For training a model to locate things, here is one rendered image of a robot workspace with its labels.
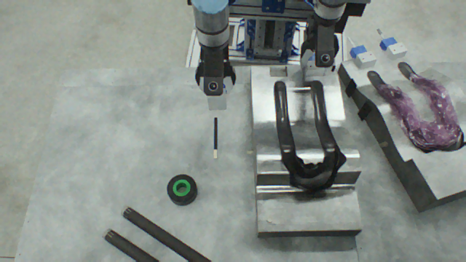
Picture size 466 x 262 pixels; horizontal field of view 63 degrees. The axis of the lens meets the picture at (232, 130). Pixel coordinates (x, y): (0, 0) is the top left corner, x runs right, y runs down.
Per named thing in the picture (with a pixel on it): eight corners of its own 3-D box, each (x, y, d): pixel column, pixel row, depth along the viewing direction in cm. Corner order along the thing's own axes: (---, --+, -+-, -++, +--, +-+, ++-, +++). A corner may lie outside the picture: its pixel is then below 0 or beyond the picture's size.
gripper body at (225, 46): (230, 53, 100) (229, 20, 90) (230, 80, 96) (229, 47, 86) (201, 54, 100) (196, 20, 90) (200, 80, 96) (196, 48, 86)
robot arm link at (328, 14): (349, 7, 92) (315, 8, 92) (344, 21, 96) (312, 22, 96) (344, -14, 96) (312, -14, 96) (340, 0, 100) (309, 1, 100)
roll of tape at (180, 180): (162, 195, 106) (160, 191, 102) (180, 173, 109) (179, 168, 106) (185, 211, 103) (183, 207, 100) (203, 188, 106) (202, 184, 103)
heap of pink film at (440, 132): (368, 86, 116) (376, 70, 109) (420, 71, 118) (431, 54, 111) (413, 160, 104) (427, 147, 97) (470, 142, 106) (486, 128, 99)
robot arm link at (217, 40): (229, 35, 82) (191, 36, 82) (229, 49, 86) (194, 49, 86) (228, 9, 85) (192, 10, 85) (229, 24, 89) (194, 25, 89)
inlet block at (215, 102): (209, 73, 113) (208, 61, 108) (226, 72, 113) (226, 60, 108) (208, 110, 107) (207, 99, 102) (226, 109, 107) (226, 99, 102)
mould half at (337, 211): (250, 82, 124) (250, 55, 112) (329, 81, 124) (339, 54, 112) (257, 237, 100) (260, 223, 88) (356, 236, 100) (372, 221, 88)
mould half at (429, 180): (336, 72, 126) (345, 49, 116) (406, 52, 130) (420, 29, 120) (419, 212, 103) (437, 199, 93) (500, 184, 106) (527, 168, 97)
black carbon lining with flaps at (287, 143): (271, 85, 115) (273, 65, 107) (324, 84, 115) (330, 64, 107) (279, 194, 98) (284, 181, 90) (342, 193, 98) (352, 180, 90)
